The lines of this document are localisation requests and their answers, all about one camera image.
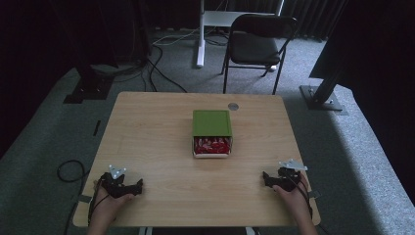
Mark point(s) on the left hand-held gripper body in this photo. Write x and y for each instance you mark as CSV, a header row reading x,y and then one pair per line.
x,y
112,186

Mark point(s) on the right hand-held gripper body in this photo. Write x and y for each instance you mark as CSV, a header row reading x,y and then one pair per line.
x,y
288,178

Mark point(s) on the row of red packets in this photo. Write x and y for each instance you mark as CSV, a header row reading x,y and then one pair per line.
x,y
212,145

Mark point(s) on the green box sleeve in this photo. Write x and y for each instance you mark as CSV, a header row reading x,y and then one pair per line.
x,y
212,123

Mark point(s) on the person's left hand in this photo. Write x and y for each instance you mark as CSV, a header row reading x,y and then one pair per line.
x,y
109,204

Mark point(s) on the person's right hand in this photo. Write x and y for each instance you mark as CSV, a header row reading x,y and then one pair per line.
x,y
292,197

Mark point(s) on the grey tape piece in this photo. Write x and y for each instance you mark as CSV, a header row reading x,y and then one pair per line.
x,y
84,198
314,194

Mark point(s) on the black floor strip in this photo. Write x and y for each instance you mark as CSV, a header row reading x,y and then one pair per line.
x,y
97,128

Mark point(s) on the grey round table grommet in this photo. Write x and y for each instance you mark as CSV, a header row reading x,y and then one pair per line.
x,y
233,106

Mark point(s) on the black metal stand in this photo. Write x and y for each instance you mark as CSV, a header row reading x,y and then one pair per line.
x,y
321,98
89,88

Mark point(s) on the black folding chair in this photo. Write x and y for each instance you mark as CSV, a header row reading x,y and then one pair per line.
x,y
257,45

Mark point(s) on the white desk frame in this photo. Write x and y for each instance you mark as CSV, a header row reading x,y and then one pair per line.
x,y
202,36

